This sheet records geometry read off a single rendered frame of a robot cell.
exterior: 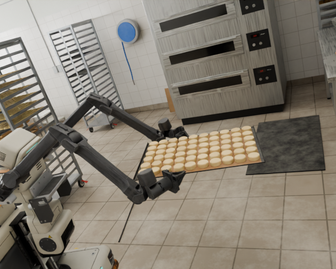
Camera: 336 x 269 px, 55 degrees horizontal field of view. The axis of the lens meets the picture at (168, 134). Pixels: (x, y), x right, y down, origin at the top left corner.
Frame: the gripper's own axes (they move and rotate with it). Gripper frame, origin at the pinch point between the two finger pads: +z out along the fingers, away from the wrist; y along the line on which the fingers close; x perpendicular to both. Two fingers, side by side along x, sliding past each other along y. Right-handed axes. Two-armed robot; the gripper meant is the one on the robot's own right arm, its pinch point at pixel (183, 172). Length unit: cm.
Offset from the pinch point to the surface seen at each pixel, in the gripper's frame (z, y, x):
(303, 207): 109, -96, 17
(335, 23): 279, 8, 73
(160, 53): 184, 13, 262
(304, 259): 64, -97, -10
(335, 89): 156, -17, 12
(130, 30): 216, 47, 374
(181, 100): 192, -57, 252
